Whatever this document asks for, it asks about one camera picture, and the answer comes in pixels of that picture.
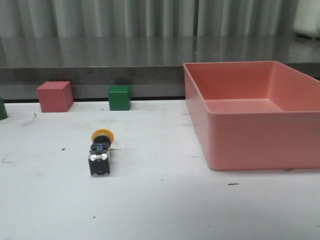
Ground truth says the yellow push button switch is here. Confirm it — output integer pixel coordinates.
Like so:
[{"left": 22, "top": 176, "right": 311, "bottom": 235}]
[{"left": 88, "top": 128, "right": 115, "bottom": 176}]

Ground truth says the green cube block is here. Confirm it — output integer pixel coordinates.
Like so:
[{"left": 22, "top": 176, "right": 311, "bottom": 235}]
[
  {"left": 0, "top": 97, "right": 8, "bottom": 120},
  {"left": 108, "top": 85, "right": 131, "bottom": 111}
]

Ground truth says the grey stone counter ledge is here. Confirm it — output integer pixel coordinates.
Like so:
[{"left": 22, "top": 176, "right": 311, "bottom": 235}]
[{"left": 0, "top": 35, "right": 320, "bottom": 102}]

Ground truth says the pink plastic bin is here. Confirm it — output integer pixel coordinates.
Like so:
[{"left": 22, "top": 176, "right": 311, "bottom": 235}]
[{"left": 183, "top": 61, "right": 320, "bottom": 171}]

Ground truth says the pink cube block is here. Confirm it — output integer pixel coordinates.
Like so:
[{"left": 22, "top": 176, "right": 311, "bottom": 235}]
[{"left": 36, "top": 81, "right": 74, "bottom": 113}]

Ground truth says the green cube block at left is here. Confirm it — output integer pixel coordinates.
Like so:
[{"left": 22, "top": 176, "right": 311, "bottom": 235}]
[{"left": 0, "top": 97, "right": 8, "bottom": 120}]

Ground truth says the white container on counter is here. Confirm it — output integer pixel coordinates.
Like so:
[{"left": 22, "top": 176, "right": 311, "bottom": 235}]
[{"left": 293, "top": 0, "right": 320, "bottom": 39}]

